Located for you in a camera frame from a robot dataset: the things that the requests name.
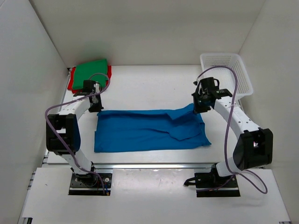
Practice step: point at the aluminium table rail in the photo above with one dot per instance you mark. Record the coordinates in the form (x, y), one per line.
(152, 165)

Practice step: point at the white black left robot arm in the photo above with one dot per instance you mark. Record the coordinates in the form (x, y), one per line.
(62, 130)

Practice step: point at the white perforated plastic basket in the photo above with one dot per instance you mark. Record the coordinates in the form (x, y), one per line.
(223, 67)

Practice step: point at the folded red t shirt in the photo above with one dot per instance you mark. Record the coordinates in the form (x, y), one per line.
(103, 80)

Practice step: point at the folded green t shirt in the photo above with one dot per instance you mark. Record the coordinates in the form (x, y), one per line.
(84, 71)

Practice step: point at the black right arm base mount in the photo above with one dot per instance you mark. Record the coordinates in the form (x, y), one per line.
(212, 185)

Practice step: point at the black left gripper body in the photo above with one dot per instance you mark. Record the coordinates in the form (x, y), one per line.
(97, 93)

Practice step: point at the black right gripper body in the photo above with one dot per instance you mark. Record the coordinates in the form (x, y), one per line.
(199, 94)

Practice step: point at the blue t shirt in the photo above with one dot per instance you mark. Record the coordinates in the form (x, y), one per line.
(146, 130)

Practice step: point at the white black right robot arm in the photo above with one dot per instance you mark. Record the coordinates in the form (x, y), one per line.
(254, 147)

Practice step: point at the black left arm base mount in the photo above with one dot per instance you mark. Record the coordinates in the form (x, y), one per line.
(90, 185)

